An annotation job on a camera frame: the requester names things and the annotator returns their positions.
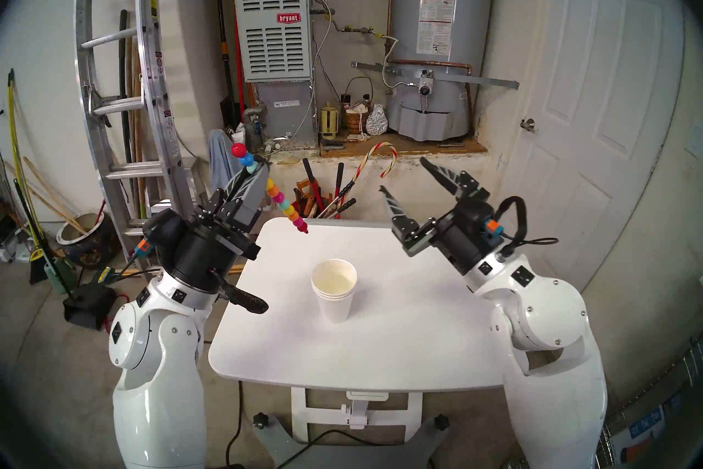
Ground black dustpan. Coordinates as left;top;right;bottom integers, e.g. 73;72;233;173
62;284;117;331

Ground red extension cable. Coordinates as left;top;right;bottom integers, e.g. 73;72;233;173
104;293;131;338

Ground white panel door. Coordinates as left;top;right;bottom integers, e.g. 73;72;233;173
486;0;687;309

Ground wicker basket with handle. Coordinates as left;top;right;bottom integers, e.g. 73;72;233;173
343;78;374;134

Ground black floor power cable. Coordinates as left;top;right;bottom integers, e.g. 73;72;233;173
225;380;245;469

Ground blue hanging cloth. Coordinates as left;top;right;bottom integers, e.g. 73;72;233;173
208;129;245;199

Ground grey metal heater strap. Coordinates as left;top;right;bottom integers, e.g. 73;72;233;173
351;61;520;90

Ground blue white printed box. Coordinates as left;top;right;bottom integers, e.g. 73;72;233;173
612;405;673;466

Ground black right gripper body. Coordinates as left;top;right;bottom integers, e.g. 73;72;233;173
425;198;496;277

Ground plywood platform board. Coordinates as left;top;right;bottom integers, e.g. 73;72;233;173
320;135;488;158

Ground black sleeved arm cable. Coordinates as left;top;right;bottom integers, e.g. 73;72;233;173
492;196;528;257
211;269;270;315

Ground multicolour bead marker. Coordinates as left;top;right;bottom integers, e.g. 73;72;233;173
231;143;309;235

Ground black sleeved left arm cable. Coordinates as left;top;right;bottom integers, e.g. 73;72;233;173
211;269;270;315

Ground grey Bryant furnace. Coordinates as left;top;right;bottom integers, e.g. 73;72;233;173
228;0;319;150

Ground yellow handle broom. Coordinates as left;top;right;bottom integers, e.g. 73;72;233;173
7;70;50;284

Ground black cable on table base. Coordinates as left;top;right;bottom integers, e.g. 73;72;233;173
288;429;396;469

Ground foil wrapped lump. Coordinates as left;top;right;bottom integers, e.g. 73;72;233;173
365;104;388;136

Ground grey water heater tank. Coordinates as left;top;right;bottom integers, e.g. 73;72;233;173
384;0;498;141

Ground brass gas pipe with valve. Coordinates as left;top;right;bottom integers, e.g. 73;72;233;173
330;23;396;43

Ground grey table base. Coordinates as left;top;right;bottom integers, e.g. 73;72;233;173
253;413;451;469

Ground dark glazed ceramic pot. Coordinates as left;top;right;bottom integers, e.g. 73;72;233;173
56;211;119;270

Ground small aluminium step ladder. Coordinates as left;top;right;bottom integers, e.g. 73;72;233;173
140;157;220;232

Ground black sleeved right arm cable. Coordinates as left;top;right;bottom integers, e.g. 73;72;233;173
492;196;528;257

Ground orange handle hand saw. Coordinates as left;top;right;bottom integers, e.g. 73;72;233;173
294;178;315;217

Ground white flexible hose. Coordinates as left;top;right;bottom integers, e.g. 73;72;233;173
382;37;421;89

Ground white table stand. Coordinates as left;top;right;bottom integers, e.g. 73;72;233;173
290;387;423;444

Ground wooden long tool handle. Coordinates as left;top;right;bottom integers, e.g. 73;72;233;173
127;28;148;216

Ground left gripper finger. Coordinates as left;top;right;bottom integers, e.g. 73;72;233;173
232;165;271;236
205;167;252;220

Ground red tool bucket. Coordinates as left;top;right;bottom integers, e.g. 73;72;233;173
287;201;341;220

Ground white paper cup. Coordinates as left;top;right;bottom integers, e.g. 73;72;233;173
311;258;359;296
313;289;356;324
312;284;358;301

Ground red long tool handle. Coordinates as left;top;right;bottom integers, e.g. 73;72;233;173
235;28;247;117

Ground black grip loppers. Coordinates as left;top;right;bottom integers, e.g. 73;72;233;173
319;179;358;218

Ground black long tool handle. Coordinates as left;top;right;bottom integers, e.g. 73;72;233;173
119;9;135;210

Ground green plastic bottle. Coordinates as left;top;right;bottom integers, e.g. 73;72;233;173
44;256;77;295

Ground wooden stake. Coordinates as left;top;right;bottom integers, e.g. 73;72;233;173
23;157;88;235

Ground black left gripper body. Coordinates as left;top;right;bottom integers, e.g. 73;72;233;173
164;214;261;295

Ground yellow green thermos jug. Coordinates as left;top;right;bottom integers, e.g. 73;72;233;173
320;102;340;140

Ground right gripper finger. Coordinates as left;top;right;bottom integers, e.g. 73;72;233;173
379;185;427;258
419;156;490;203

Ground red white candy cane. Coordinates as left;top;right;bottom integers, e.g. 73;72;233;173
324;142;398;218

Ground aluminium extension ladder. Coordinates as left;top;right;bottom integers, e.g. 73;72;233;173
74;0;220;298

